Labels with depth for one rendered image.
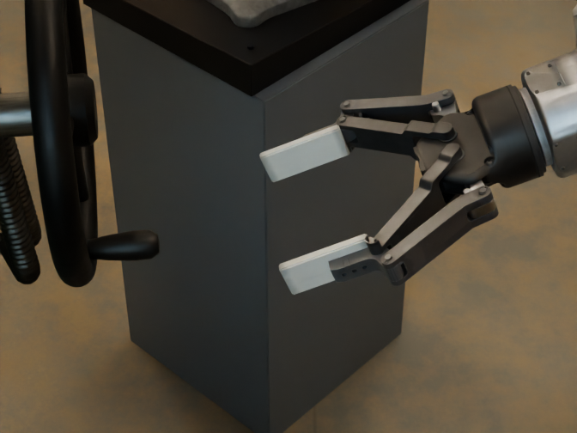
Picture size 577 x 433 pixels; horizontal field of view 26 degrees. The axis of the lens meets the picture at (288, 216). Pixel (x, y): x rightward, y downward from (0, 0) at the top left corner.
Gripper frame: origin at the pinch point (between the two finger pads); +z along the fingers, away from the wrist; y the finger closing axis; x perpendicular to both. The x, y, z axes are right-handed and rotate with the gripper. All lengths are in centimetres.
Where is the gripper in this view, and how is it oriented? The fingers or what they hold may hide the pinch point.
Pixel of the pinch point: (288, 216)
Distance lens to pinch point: 99.1
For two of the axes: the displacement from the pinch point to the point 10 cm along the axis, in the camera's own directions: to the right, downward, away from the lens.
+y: 1.2, 6.5, -7.5
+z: -9.3, 3.4, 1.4
